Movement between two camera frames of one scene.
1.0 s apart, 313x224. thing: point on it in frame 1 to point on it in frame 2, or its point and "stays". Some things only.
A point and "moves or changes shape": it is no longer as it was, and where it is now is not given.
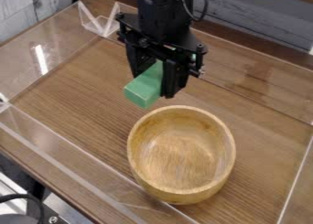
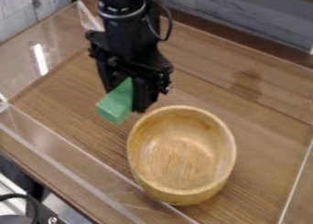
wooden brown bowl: [181, 152] stays
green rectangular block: [145, 90] moves or changes shape
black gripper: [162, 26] to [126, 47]
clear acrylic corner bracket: [100, 25] stays
